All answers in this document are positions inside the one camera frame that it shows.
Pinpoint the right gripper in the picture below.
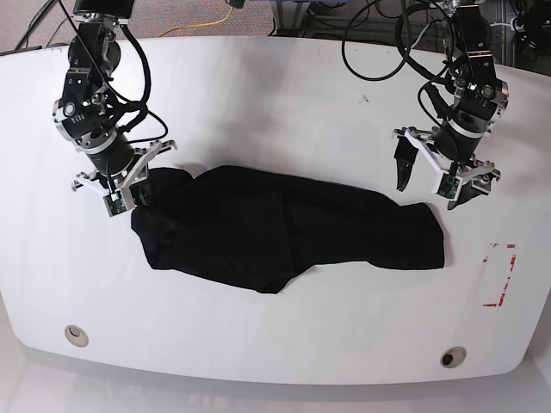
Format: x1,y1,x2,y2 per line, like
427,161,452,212
71,133,177,207

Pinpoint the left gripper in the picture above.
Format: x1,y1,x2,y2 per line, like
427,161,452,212
393,118,501,211

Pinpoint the black t-shirt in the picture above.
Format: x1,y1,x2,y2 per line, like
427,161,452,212
131,166,445,294

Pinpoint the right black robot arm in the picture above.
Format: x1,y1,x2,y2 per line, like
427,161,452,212
53,1,176,216

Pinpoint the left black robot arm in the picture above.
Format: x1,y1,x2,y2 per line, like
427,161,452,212
394,1,509,210

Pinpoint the red tape rectangle marker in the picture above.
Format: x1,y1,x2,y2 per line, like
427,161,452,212
478,243,518,308

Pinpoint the left table grommet hole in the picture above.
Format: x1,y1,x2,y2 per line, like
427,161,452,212
65,325,90,348

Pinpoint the table grommet hole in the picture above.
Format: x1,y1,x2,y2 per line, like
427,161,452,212
440,347,467,369
65,325,90,348

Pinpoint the right table grommet hole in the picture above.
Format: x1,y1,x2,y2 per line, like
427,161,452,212
440,347,467,369

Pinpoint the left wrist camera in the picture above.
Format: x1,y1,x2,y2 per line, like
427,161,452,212
436,173,462,200

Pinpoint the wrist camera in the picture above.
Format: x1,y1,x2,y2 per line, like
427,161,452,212
436,173,462,200
102,189,136,217

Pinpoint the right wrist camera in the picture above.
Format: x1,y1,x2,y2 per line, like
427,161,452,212
102,189,136,217

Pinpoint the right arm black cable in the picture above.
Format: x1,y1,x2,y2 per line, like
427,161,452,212
114,23,169,145

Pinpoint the black cable loop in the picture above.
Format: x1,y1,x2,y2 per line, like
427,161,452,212
342,0,436,82

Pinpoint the yellow cable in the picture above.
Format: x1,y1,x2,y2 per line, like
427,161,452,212
158,3,238,39

